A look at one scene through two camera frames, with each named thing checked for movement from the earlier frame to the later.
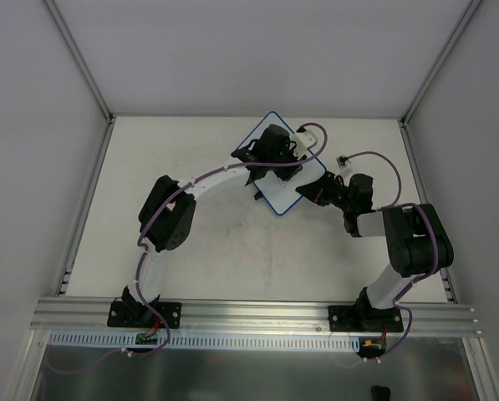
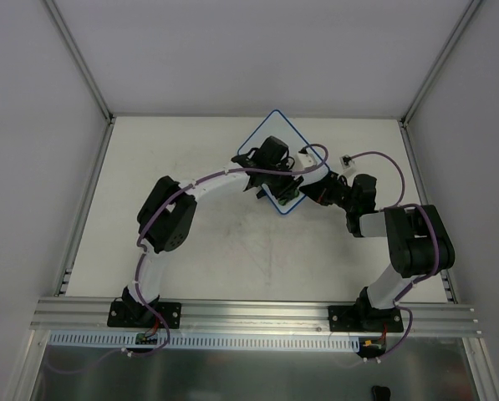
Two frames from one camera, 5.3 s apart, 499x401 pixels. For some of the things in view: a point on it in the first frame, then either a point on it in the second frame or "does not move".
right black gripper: (330, 189) does not move
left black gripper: (283, 163) → (282, 186)
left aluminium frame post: (106, 112) does not move
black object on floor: (380, 393) does not move
